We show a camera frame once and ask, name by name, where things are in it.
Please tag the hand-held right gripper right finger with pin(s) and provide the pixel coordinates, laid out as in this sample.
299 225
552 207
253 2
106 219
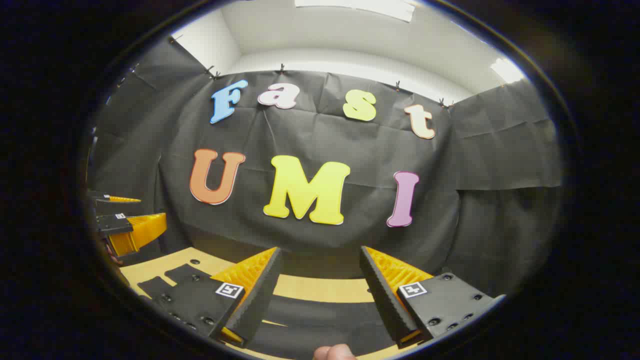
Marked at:
382 295

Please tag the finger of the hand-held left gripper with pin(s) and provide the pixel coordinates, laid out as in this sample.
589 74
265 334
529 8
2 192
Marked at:
102 198
114 224

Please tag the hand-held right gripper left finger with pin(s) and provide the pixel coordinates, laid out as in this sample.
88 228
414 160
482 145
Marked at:
260 300

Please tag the black jeans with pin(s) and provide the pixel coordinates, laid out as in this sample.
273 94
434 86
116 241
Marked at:
320 325

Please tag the ceiling light panel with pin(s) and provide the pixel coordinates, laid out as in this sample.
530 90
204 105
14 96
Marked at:
506 70
360 7

